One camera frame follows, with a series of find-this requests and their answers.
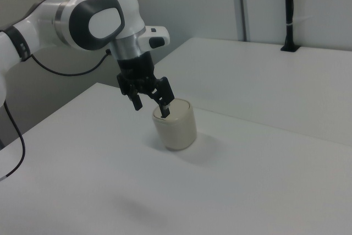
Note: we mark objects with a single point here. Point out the grey partition post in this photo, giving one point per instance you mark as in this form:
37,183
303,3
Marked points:
239,4

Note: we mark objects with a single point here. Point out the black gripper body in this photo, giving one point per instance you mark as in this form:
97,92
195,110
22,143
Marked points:
136,67

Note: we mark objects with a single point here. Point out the small beige trash can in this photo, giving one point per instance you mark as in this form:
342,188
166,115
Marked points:
176,127

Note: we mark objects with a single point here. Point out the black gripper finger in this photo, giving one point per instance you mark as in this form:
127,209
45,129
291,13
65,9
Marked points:
128,89
164,92

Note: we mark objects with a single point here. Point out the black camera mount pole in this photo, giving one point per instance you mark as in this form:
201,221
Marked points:
288,12

